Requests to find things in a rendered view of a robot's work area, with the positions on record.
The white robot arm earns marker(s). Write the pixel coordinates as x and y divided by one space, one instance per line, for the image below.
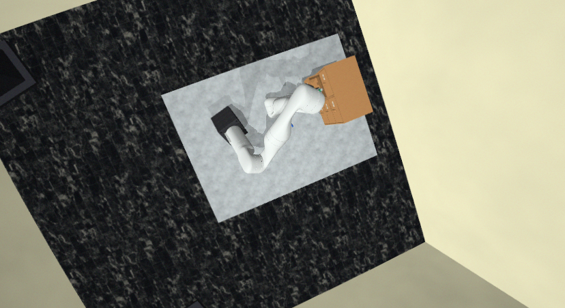
305 99

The brown wooden chest of drawers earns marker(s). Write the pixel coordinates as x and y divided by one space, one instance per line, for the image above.
348 88

